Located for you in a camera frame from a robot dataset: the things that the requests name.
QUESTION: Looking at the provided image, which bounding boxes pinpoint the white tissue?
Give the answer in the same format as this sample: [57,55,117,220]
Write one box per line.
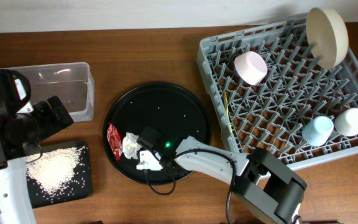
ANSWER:
[122,133,142,159]

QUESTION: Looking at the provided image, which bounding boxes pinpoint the spilled rice grains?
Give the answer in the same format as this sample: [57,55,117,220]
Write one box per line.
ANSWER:
[25,146,89,203]

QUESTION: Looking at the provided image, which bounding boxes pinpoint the red snack wrapper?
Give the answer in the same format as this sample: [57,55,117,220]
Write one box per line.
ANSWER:
[106,123,122,161]

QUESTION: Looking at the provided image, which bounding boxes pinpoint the yellow plastic knife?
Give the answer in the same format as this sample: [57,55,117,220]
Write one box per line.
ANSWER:
[223,91,232,133]

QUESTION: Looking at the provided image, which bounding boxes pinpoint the light blue cup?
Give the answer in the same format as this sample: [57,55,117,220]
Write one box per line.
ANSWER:
[302,116,334,146]

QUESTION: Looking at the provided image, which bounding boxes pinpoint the clear plastic bin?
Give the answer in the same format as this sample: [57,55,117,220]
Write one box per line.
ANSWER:
[13,62,94,122]

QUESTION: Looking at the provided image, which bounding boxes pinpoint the grey dishwasher rack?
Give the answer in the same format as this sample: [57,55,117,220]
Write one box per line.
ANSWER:
[197,16,358,170]

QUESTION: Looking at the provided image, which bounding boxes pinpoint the round black serving tray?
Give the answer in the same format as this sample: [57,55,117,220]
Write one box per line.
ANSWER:
[103,82,212,185]

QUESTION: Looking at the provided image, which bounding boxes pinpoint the small pink bowl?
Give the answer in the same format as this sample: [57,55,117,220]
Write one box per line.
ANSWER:
[234,51,268,85]

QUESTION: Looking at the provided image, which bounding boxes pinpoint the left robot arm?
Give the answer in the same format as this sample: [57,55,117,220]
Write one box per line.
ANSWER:
[0,69,73,223]

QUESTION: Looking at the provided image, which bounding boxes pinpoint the large beige bowl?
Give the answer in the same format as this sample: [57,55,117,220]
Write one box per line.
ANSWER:
[306,7,349,70]

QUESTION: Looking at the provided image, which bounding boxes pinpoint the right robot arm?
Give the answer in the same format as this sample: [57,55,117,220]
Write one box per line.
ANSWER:
[152,136,307,223]

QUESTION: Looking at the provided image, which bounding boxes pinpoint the white cup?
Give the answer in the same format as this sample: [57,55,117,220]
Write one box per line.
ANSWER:
[334,108,358,136]

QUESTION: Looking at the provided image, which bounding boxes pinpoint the black rectangular tray bin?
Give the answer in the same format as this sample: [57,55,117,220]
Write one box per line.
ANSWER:
[25,140,93,208]

